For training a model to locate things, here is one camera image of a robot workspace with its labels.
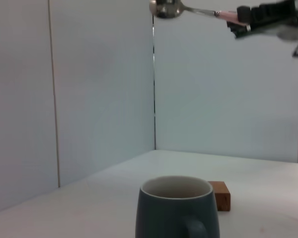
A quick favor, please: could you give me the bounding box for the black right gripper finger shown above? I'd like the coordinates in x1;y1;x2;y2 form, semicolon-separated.
226;16;276;40
236;1;276;22

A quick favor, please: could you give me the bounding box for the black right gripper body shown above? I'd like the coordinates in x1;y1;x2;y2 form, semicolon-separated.
275;0;298;42

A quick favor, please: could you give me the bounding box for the pink handled metal spoon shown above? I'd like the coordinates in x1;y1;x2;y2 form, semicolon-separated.
149;0;239;22

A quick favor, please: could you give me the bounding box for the grey ceramic cup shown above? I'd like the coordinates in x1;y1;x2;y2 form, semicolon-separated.
135;175;221;238

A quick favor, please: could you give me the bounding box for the tall light wooden block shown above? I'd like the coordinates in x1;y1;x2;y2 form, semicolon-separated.
208;180;231;212

